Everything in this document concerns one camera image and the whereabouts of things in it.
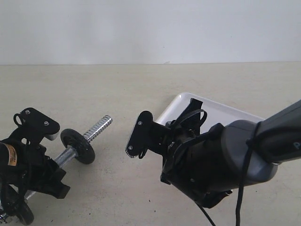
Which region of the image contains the near black weight plate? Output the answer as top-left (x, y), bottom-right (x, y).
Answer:
top-left (8, 186), bottom-right (34, 226)

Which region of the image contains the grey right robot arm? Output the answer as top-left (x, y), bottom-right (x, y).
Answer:
top-left (157, 99), bottom-right (301, 209)

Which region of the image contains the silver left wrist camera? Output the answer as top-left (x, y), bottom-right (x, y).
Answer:
top-left (11, 107), bottom-right (60, 143)

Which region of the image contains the chrome dumbbell bar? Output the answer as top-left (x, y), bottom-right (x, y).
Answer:
top-left (0, 114), bottom-right (114, 223)

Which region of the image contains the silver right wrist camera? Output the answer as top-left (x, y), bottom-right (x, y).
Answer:
top-left (125, 111), bottom-right (171, 159)

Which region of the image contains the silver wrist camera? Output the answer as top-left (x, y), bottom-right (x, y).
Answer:
top-left (125, 111), bottom-right (171, 159)
top-left (11, 107), bottom-right (60, 143)

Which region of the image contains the far black weight plate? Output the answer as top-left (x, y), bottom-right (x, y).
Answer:
top-left (60, 129), bottom-right (95, 164)

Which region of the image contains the white plastic tray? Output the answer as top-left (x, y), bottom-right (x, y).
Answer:
top-left (156, 92), bottom-right (264, 132)

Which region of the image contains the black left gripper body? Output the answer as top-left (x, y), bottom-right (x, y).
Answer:
top-left (0, 139), bottom-right (66, 194)

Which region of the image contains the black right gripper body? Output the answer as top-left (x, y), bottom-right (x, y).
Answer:
top-left (152, 117), bottom-right (207, 160)

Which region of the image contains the chrome spin-lock collar nut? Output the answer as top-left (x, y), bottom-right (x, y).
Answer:
top-left (0, 210), bottom-right (18, 224)

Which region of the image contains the black weight plate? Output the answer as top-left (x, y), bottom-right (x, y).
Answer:
top-left (8, 186), bottom-right (34, 226)
top-left (60, 129), bottom-right (95, 164)

